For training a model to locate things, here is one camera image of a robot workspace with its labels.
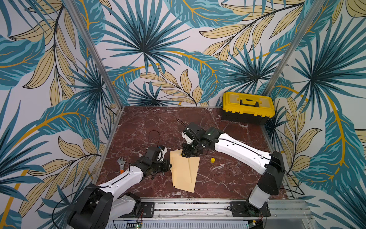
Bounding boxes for yellow black toolbox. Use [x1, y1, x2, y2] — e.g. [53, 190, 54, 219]
[222, 92, 275, 125]

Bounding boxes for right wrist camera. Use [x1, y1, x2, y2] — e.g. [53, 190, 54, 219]
[182, 131, 194, 144]

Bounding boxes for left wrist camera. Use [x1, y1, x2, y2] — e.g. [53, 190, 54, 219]
[158, 145, 167, 161]

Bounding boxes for manila envelope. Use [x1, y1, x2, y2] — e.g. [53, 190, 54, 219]
[172, 156, 200, 193]
[170, 149, 191, 189]

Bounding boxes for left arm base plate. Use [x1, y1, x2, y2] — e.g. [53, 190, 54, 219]
[122, 202, 155, 218]

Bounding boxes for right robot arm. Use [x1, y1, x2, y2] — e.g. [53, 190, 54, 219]
[182, 123, 285, 217]

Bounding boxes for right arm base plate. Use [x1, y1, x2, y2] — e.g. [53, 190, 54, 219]
[227, 201, 271, 218]

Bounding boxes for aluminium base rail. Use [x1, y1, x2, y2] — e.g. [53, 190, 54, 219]
[113, 198, 317, 229]

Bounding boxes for orange handled wrench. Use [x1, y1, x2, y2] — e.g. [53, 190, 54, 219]
[117, 157, 125, 174]

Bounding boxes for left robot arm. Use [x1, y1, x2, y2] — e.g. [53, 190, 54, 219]
[67, 146, 172, 229]

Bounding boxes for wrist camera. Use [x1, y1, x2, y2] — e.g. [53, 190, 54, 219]
[158, 145, 167, 161]
[182, 131, 194, 144]

